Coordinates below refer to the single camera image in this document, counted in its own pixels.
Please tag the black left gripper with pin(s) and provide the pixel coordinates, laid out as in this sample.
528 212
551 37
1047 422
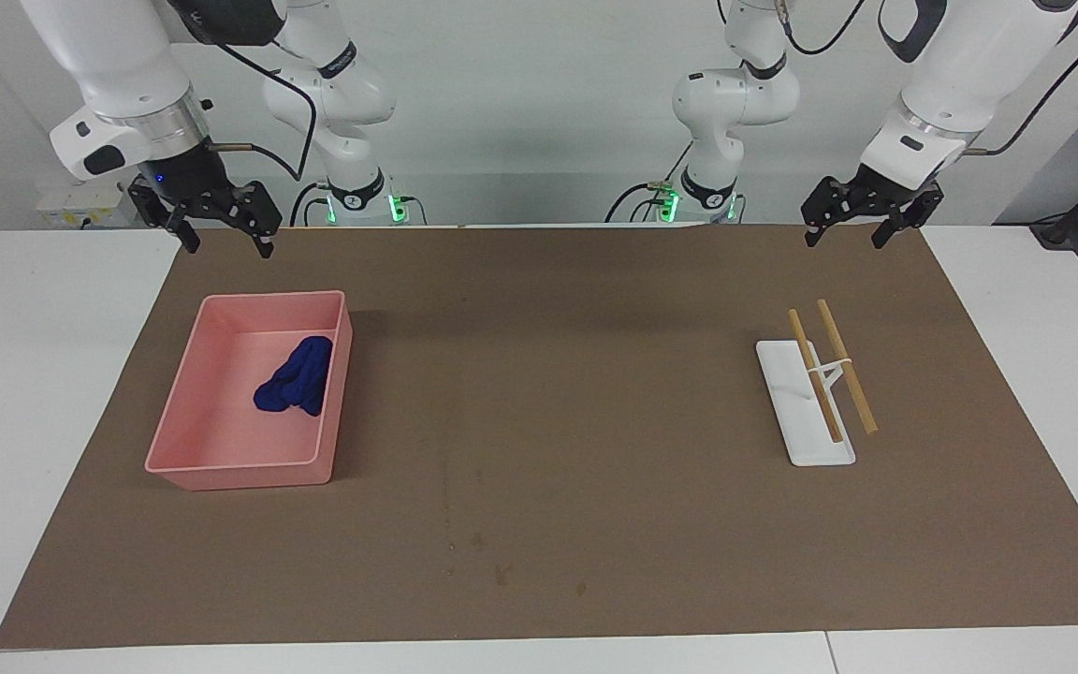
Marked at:
895 195

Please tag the brown table mat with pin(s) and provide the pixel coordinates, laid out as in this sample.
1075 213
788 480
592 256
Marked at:
548 393

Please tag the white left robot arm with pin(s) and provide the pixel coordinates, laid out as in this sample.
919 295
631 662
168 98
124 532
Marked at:
969 65

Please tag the white wall socket strip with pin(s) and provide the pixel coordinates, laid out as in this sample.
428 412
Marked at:
62 211

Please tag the dark blue towel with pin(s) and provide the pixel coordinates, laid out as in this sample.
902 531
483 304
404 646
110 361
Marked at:
300 379

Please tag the pink plastic tray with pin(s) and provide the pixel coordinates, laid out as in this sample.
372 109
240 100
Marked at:
221 440

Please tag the wooden rack rod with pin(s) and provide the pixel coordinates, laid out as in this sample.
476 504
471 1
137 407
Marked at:
815 374
862 407

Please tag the white rack with wooden rods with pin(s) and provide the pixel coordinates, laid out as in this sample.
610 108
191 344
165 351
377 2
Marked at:
792 393

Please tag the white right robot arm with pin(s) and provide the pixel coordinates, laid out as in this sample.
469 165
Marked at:
113 56

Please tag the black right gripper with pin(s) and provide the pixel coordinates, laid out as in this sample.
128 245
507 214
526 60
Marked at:
197 187

